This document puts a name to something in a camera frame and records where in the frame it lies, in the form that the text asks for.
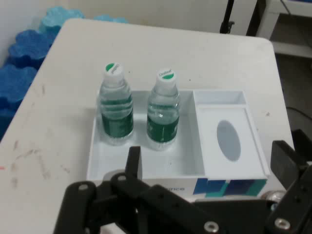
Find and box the light blue foam mat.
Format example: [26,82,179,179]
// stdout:
[39,6,85,38]
[93,14,129,24]

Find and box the black stand pole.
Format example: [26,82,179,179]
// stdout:
[219,0,235,34]

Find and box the black cable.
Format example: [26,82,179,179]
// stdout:
[285,106,312,120]

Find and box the white shelf unit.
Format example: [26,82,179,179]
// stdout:
[246,0,312,59]

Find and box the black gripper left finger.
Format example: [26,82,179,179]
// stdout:
[55,145,229,234]

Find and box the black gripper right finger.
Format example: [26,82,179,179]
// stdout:
[265,128,312,234]

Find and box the white compartment box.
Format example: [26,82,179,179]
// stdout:
[86,89,272,203]

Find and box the dark blue foam mat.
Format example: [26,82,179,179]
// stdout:
[0,29,59,141]

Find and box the Cestbon water bottle green label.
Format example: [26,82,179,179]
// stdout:
[97,62,135,146]
[146,67,181,151]

